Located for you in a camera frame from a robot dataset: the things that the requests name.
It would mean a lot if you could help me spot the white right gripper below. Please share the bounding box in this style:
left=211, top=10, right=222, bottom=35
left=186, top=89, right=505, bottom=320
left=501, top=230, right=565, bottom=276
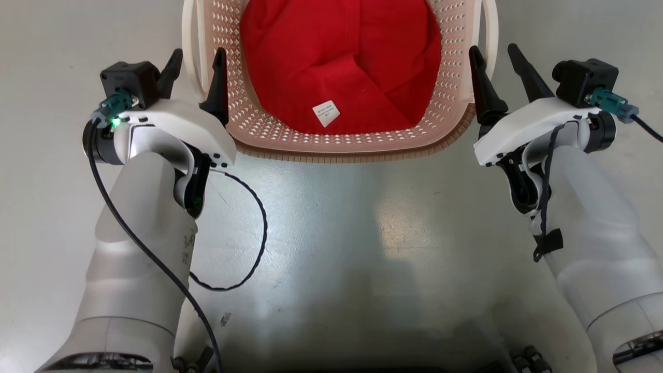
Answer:
left=468, top=44, right=592, bottom=167

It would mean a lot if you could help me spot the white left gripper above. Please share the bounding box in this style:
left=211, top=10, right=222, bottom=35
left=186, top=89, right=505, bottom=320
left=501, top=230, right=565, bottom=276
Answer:
left=111, top=47, right=237, bottom=169

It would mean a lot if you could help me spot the beige perforated plastic laundry basket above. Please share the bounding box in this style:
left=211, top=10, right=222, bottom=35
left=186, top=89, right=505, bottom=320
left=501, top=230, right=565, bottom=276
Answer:
left=181, top=0, right=499, bottom=164

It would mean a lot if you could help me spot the white printed care label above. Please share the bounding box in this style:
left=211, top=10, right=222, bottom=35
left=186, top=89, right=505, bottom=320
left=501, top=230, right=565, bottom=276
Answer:
left=312, top=99, right=341, bottom=128

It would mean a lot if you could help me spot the red cloth garment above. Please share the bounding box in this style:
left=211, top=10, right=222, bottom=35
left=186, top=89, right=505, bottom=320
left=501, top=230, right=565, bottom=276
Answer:
left=239, top=0, right=443, bottom=136

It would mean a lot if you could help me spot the teal left cable connector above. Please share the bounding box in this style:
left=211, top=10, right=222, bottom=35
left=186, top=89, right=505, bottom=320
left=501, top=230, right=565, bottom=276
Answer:
left=92, top=89, right=138, bottom=126

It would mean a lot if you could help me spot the teal cable connector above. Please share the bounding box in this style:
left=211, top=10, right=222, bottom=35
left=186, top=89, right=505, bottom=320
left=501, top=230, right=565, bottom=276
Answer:
left=92, top=89, right=138, bottom=126
left=587, top=87, right=640, bottom=124

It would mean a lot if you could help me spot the teal right cable connector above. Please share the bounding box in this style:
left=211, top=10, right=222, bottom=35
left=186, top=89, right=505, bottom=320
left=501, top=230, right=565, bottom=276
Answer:
left=587, top=87, right=640, bottom=124

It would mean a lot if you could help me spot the thin black right gripper cable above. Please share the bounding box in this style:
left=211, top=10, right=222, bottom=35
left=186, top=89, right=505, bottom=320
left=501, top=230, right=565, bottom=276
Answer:
left=532, top=123, right=566, bottom=263

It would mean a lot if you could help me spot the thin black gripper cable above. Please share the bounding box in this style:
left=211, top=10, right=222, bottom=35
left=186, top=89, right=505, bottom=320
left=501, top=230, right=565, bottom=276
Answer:
left=189, top=170, right=269, bottom=292
left=532, top=123, right=566, bottom=263

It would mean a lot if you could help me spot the thick black right camera cable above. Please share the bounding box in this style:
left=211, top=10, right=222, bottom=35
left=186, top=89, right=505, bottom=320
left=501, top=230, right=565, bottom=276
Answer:
left=629, top=114, right=663, bottom=144

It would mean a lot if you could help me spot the thick black camera cable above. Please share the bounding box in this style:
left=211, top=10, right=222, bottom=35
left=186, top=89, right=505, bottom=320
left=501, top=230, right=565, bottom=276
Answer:
left=629, top=114, right=663, bottom=144
left=87, top=118, right=224, bottom=373

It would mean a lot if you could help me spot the thin black left gripper cable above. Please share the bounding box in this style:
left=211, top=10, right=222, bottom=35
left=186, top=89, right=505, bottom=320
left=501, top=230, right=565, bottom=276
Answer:
left=189, top=170, right=269, bottom=292

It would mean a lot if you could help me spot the thick black left camera cable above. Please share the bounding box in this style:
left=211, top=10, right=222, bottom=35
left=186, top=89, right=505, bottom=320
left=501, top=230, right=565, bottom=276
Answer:
left=87, top=118, right=224, bottom=373

